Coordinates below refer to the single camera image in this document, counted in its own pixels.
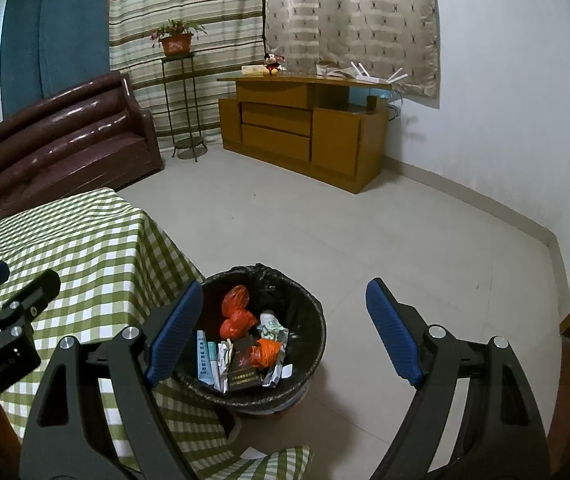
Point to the orange plastic bag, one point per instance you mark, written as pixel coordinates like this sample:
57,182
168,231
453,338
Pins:
264,354

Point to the white paper wrapper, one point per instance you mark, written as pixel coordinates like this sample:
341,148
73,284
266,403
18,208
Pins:
225,358

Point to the red plastic bag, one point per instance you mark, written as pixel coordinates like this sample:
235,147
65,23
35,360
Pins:
238,320

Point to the blue white toothpaste tube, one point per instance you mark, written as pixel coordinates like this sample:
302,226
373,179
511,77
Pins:
214,365

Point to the green checkered tablecloth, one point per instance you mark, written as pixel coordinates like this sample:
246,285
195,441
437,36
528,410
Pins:
115,266

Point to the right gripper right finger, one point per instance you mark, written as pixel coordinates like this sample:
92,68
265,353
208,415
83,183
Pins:
473,414

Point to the black trash bin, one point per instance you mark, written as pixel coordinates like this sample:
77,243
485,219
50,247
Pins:
284,384

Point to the white wifi router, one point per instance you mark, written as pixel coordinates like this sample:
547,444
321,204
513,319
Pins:
357,72

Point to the wooden tv cabinet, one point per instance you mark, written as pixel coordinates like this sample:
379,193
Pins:
307,124

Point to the small box on cabinet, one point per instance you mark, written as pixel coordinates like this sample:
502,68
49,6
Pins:
254,70

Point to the black metal plant stand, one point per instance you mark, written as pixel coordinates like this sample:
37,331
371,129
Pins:
192,145

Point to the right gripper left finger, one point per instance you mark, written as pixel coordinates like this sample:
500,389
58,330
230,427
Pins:
68,436

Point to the potted plant terracotta pot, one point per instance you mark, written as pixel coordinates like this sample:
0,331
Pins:
175,36

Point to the dark brown leather sofa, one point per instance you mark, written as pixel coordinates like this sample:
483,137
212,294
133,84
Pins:
91,135

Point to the beige patterned curtain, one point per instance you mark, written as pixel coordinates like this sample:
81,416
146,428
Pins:
383,36

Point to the green white wrapper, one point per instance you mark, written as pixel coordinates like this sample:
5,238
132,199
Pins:
271,329

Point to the dark brown cigarette pack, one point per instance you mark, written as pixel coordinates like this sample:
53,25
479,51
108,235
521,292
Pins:
242,374

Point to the blue curtain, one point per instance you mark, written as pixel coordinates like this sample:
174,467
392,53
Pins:
48,46

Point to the striped green curtain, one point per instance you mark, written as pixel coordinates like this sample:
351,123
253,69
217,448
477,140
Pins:
233,39

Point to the mickey mouse plush toy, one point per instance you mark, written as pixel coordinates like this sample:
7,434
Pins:
274,63

